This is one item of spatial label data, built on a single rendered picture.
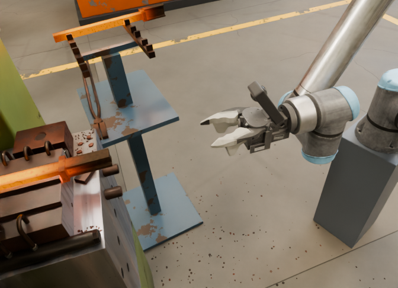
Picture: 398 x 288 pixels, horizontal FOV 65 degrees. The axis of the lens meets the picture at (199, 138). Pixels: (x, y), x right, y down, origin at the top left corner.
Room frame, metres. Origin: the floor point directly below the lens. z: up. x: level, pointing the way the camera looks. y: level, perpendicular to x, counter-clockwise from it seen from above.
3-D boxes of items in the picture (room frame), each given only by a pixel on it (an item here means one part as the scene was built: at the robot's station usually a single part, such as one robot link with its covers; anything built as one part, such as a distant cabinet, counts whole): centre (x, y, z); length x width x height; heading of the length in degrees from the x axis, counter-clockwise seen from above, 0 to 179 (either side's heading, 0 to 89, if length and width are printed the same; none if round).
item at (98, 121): (1.10, 0.42, 0.76); 0.60 x 0.04 x 0.01; 18
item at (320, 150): (0.61, -0.33, 0.86); 0.12 x 0.09 x 0.12; 12
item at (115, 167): (0.56, 0.24, 0.87); 0.04 x 0.03 x 0.03; 103
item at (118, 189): (0.48, 0.22, 0.87); 0.04 x 0.03 x 0.03; 103
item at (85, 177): (0.51, 0.28, 0.92); 0.04 x 0.03 x 0.01; 159
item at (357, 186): (0.86, -0.71, 0.30); 0.22 x 0.22 x 0.60; 37
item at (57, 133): (0.59, 0.39, 0.95); 0.12 x 0.09 x 0.07; 103
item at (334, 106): (0.60, -0.33, 0.98); 0.12 x 0.09 x 0.10; 103
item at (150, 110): (1.02, 0.28, 0.75); 0.40 x 0.30 x 0.02; 23
